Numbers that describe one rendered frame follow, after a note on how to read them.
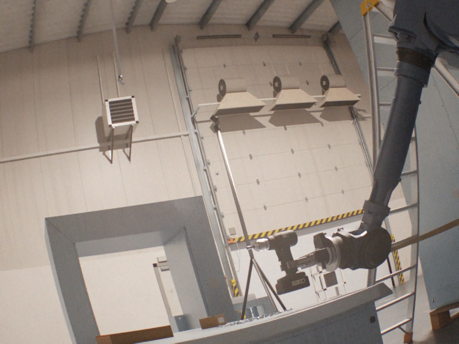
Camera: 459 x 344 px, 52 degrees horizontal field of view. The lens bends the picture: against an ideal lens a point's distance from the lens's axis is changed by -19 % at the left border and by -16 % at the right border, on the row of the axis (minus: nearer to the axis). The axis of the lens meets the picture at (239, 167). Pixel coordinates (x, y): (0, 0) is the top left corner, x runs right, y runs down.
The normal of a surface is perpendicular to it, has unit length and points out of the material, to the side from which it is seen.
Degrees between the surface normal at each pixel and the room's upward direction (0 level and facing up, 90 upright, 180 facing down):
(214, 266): 90
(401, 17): 90
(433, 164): 90
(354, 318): 90
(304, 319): 67
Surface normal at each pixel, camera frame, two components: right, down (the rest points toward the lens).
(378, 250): 0.45, 0.21
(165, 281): 0.37, -0.34
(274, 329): 0.29, -0.68
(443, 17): -0.51, -0.09
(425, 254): -0.89, 0.13
